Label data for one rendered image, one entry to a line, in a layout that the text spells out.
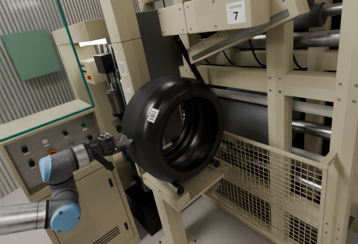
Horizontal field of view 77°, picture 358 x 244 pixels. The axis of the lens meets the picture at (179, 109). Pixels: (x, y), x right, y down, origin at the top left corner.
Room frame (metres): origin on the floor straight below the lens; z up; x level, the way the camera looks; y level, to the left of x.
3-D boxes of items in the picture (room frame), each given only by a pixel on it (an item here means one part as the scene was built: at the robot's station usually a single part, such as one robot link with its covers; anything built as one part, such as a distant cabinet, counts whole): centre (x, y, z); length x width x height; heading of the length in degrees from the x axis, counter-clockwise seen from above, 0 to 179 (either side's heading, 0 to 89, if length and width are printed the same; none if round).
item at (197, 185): (1.16, 0.06, 0.80); 0.37 x 0.36 x 0.02; 126
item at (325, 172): (1.17, -0.35, 0.65); 0.90 x 0.02 x 0.70; 36
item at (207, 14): (1.23, -0.26, 1.71); 0.61 x 0.25 x 0.15; 36
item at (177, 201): (1.08, 0.17, 0.84); 0.36 x 0.09 x 0.06; 36
